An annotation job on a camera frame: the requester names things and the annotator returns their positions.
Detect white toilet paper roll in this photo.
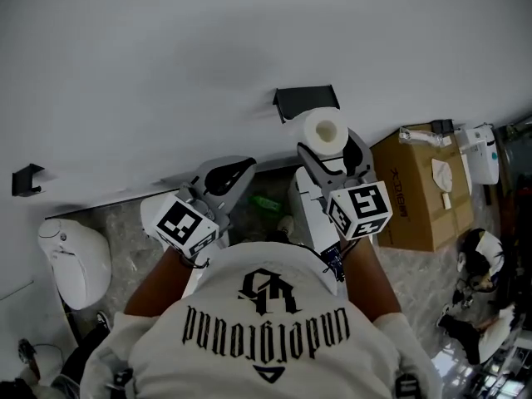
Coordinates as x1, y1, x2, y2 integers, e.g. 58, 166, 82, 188
300, 106, 349, 158

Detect blue circuit board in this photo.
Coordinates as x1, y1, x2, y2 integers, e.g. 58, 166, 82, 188
323, 244, 347, 283

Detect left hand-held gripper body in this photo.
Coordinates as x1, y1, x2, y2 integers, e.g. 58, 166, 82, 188
155, 175, 233, 262

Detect white toilet with closed lid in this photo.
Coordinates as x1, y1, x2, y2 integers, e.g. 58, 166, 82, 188
37, 218, 113, 312

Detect black wall-mounted paper holder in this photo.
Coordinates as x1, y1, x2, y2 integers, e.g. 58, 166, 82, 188
273, 84, 340, 125

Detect white plastic appliance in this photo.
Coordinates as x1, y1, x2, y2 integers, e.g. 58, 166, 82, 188
454, 123, 500, 187

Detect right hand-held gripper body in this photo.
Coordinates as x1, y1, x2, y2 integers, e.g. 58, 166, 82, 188
318, 167, 394, 242

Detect person's black trousers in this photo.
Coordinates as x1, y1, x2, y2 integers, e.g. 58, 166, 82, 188
49, 325, 110, 394

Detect green plastic bottle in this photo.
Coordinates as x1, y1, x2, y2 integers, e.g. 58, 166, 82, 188
248, 195, 283, 214

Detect clear plastic bag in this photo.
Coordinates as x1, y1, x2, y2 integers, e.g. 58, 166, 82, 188
398, 126, 445, 148

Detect white printed shirt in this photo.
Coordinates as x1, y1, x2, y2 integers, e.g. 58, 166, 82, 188
80, 240, 444, 399

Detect person's right forearm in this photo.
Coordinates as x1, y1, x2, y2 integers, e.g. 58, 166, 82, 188
340, 235, 402, 324

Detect black wrist strap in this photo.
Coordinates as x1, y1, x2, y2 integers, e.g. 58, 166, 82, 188
178, 251, 211, 271

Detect small black wall-mounted holder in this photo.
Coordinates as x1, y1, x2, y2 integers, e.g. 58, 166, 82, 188
11, 163, 46, 198

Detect white crumpled paper piece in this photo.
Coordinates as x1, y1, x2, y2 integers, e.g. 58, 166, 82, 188
431, 157, 455, 191

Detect person's white shoe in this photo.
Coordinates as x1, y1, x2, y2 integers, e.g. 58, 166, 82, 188
276, 214, 296, 237

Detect large cardboard box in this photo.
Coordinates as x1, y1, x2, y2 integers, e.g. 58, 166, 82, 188
369, 123, 475, 254

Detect person's left forearm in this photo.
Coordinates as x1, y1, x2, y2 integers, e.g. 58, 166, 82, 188
123, 245, 209, 318

